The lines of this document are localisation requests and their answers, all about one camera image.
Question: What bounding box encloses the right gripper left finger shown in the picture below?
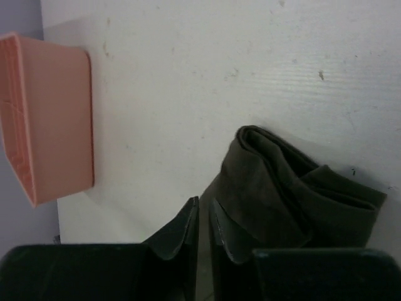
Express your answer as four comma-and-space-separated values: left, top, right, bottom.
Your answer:
1, 197, 199, 300

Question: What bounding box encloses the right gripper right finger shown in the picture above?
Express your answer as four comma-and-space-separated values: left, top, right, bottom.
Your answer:
212, 200, 400, 300

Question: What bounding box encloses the olive underwear beige waistband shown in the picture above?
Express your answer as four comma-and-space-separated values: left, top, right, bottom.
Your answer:
195, 124, 388, 301

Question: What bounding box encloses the pink compartment tray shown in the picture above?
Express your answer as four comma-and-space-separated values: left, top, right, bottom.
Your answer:
1, 32, 95, 206

